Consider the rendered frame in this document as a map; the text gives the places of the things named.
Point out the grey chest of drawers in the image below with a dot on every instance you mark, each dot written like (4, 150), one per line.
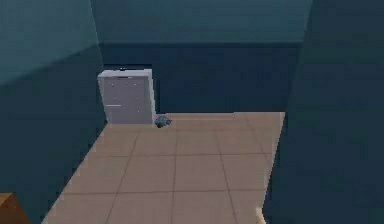
(128, 98)

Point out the small blue-grey round object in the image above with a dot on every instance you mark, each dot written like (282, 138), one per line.
(162, 121)

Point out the brown wooden furniture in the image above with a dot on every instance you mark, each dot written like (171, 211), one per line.
(10, 210)

